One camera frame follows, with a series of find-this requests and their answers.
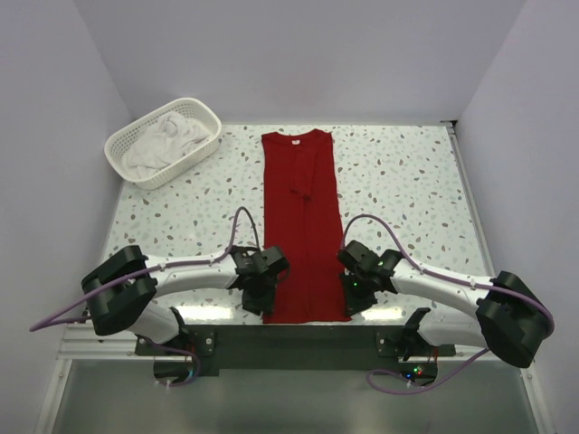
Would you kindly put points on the white plastic laundry basket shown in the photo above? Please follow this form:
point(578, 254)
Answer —
point(119, 143)

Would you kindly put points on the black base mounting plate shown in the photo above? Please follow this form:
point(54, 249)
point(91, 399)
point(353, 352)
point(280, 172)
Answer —
point(310, 347)

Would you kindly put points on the white cloth in basket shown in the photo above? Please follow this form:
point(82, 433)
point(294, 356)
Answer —
point(163, 143)

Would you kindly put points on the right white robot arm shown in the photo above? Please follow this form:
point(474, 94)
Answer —
point(500, 314)

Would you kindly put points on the red t shirt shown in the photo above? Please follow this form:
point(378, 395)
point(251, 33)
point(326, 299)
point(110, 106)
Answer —
point(302, 217)

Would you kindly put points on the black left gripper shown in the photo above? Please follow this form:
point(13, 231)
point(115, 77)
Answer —
point(257, 295)

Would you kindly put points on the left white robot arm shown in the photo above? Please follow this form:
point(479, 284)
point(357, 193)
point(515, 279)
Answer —
point(122, 289)

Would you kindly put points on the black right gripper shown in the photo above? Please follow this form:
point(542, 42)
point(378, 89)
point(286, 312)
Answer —
point(355, 295)

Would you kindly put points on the aluminium front rail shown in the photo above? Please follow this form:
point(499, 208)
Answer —
point(80, 342)

